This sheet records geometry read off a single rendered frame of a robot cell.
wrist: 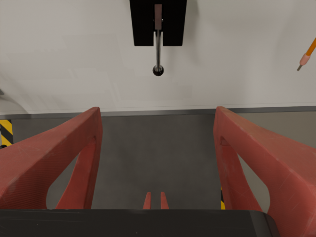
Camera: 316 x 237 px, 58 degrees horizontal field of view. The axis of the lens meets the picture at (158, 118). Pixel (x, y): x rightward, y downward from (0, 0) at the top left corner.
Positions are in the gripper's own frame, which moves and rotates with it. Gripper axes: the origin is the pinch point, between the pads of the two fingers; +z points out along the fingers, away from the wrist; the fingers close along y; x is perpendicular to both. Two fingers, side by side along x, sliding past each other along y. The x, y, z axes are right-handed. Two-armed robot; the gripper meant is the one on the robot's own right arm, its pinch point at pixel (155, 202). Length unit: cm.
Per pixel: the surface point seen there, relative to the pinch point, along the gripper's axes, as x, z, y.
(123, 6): -9.1, 19.1, 3.5
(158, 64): -5.3, 13.6, -0.3
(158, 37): -10.9, 10.4, -0.3
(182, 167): 99, 60, -13
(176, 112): 13.8, 23.2, -3.8
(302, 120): 80, 75, -70
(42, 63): 0.4, 20.9, 16.0
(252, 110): 13.1, 22.9, -17.5
